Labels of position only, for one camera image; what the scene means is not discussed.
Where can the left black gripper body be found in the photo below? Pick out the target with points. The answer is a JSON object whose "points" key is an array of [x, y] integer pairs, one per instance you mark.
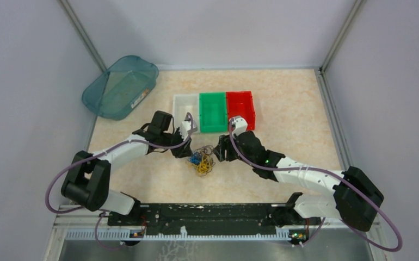
{"points": [[172, 140]]}

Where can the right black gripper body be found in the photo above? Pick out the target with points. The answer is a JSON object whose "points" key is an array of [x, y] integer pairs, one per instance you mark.
{"points": [[232, 153]]}

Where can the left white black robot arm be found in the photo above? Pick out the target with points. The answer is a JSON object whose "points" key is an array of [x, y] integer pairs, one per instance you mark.
{"points": [[87, 180]]}

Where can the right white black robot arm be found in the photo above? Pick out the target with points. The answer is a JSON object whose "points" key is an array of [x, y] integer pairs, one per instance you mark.
{"points": [[342, 193]]}

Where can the white plastic bin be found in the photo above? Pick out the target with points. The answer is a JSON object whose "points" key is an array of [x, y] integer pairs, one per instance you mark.
{"points": [[183, 104]]}

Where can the red plastic bin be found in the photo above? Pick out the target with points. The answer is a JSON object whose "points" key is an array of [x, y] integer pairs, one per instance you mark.
{"points": [[240, 103]]}

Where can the green plastic bin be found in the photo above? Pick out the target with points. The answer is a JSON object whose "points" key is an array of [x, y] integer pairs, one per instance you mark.
{"points": [[213, 112]]}

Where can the teal translucent plastic tub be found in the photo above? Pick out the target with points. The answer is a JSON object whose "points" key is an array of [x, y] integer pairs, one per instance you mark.
{"points": [[116, 92]]}

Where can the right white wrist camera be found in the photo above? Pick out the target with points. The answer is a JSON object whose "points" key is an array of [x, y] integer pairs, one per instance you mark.
{"points": [[237, 125]]}

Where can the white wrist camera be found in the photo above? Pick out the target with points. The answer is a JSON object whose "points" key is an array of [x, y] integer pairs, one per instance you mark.
{"points": [[188, 126], [237, 125]]}

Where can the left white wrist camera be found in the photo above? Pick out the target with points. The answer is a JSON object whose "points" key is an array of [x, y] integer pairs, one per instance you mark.
{"points": [[188, 126]]}

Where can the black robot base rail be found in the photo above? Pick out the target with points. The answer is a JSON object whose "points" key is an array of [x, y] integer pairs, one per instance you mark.
{"points": [[212, 219]]}

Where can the white slotted cable duct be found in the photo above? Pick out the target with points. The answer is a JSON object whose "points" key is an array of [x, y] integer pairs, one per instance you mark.
{"points": [[281, 234]]}

